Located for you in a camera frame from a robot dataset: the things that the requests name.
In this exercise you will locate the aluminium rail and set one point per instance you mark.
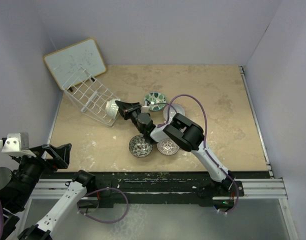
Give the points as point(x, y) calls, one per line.
point(264, 149)
point(55, 118)

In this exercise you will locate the white wire dish rack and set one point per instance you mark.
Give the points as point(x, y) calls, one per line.
point(90, 96)

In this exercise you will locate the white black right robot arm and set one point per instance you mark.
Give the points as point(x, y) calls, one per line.
point(188, 135)

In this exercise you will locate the grey hexagon red-rim bowl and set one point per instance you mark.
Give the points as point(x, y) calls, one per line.
point(174, 109)

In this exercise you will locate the teal triangle pattern bowl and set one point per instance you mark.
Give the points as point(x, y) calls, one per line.
point(111, 108)

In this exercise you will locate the aluminium right side rail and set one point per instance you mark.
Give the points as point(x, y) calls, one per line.
point(264, 149)

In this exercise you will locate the maroon triangle pattern bowl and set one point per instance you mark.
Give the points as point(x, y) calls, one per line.
point(167, 147)

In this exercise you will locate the aluminium left side rail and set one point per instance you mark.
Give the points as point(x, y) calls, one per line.
point(55, 118)

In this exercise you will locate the brown floral pattern bowl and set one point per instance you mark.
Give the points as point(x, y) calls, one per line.
point(138, 147)

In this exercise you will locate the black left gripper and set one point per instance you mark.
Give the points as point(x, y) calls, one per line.
point(60, 155)

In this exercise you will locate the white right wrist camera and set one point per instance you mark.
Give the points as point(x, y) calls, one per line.
point(147, 106)

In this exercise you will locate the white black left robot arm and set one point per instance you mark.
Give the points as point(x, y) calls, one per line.
point(40, 205)

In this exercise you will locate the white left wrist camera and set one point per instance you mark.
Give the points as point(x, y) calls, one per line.
point(16, 145)

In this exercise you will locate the yellow-framed whiteboard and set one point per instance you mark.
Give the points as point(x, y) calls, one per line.
point(63, 64)

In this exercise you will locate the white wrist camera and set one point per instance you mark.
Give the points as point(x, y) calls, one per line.
point(147, 106)
point(16, 145)

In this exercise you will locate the green leaf pattern bowl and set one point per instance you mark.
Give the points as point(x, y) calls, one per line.
point(155, 100)

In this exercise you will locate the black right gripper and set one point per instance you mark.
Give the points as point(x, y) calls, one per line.
point(125, 108)

